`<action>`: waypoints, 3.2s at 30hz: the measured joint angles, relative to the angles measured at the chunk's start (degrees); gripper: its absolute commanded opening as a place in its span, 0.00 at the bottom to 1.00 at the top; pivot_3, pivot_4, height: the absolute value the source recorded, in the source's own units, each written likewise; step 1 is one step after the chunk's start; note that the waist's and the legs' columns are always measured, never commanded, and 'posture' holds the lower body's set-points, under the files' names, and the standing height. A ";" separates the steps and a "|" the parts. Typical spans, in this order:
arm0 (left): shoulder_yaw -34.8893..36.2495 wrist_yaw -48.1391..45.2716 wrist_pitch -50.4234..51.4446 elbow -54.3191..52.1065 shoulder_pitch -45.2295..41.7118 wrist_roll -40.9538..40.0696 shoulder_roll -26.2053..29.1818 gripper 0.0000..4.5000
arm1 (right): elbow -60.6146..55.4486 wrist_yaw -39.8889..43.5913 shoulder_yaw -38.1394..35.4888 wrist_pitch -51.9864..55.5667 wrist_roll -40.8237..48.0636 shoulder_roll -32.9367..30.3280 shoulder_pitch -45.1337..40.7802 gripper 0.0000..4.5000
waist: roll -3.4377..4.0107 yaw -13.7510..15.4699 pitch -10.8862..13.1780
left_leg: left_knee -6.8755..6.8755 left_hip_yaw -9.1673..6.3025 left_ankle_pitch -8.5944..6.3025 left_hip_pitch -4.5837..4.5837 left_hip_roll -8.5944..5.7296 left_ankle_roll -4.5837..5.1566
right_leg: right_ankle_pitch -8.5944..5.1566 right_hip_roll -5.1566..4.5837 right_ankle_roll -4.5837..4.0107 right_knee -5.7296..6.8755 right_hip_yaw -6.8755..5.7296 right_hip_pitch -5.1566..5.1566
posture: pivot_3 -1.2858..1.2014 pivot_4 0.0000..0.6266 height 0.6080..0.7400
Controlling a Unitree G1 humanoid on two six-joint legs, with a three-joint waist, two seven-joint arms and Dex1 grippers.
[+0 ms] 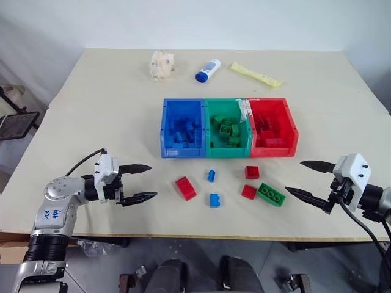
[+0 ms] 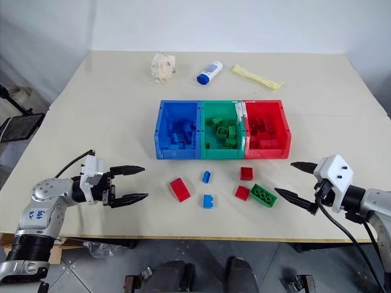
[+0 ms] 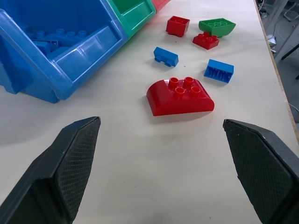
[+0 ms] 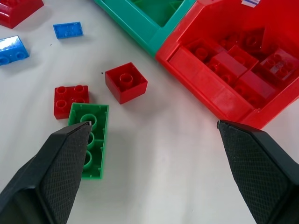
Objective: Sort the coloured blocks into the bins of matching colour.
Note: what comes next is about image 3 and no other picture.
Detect blue hollow brick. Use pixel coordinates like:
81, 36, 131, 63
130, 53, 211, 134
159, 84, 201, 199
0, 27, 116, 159
203, 59, 235, 85

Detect red plastic storage bin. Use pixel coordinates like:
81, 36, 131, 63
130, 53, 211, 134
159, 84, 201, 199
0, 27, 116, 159
152, 0, 171, 12

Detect small blue flat brick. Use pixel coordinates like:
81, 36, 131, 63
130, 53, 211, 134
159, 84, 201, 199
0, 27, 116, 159
153, 47, 179, 68

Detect blue plastic storage bin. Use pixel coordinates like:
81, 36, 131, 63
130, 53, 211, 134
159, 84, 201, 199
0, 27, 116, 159
0, 0, 128, 104

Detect red flat studded brick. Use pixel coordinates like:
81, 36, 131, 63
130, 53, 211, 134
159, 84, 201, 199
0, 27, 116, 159
192, 31, 220, 50

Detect red cube brick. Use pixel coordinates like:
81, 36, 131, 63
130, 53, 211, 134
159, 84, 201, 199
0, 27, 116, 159
166, 15, 191, 38

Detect blue bricks inside bin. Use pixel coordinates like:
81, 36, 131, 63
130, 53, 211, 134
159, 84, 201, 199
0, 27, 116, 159
22, 24, 91, 59

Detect large red curved brick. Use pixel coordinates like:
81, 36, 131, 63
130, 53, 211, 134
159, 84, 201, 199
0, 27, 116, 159
146, 77, 215, 117

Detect green curved brick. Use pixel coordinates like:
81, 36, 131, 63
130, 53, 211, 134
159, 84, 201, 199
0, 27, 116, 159
199, 18, 236, 38

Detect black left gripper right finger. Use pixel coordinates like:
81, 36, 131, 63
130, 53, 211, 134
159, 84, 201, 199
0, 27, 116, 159
223, 119, 299, 224

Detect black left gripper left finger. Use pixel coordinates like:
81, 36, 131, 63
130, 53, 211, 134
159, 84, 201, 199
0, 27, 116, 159
0, 116, 101, 224

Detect green plastic storage bin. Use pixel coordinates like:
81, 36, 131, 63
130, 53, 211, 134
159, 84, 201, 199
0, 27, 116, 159
107, 0, 156, 39

